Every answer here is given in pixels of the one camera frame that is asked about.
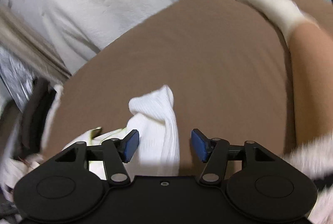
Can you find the person leg with sock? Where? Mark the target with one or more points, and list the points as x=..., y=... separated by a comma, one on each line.
x=310, y=49

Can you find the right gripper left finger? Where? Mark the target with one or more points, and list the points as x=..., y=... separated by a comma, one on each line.
x=116, y=153

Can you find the folded dark brown garment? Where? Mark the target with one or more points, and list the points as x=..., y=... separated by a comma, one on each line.
x=34, y=116

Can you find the silver quilted insulation sheet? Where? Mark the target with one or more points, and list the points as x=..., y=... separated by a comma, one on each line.
x=17, y=77

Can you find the white waffle knit garment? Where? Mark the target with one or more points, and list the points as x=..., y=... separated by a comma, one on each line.
x=154, y=118

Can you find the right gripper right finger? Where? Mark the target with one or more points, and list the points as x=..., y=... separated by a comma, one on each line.
x=213, y=152

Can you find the folded cream garment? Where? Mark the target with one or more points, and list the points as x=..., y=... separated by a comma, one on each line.
x=51, y=115

